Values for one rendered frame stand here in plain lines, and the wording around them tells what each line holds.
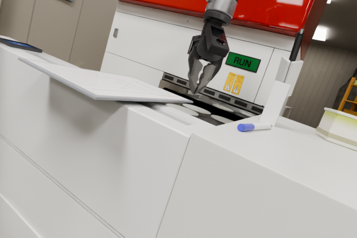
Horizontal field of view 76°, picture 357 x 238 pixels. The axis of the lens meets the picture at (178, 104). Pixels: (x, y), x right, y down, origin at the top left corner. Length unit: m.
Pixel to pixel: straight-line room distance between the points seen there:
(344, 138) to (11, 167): 0.62
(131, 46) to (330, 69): 9.88
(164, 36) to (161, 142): 0.80
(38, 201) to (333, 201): 0.36
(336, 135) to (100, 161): 0.47
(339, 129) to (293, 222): 0.39
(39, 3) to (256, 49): 1.89
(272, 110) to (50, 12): 2.15
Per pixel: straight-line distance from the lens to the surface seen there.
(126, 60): 1.10
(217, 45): 0.53
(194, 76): 0.60
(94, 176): 0.31
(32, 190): 0.42
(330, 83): 10.56
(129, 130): 0.26
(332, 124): 0.58
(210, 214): 0.23
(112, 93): 0.26
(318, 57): 10.70
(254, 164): 0.21
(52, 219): 0.39
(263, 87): 0.83
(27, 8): 2.31
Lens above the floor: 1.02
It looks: 9 degrees down
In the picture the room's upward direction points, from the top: 18 degrees clockwise
